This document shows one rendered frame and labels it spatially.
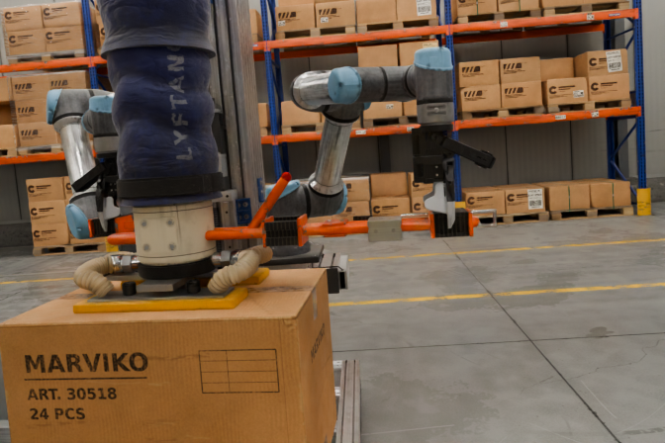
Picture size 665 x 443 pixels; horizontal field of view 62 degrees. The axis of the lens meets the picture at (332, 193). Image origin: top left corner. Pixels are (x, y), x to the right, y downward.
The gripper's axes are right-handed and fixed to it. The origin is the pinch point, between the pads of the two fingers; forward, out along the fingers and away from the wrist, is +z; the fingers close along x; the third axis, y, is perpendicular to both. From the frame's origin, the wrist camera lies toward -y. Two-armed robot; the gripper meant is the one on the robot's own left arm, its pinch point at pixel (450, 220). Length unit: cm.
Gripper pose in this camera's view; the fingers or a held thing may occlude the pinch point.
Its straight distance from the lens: 117.5
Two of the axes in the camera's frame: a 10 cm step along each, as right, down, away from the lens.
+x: -1.3, 1.1, -9.9
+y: -9.9, 0.5, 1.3
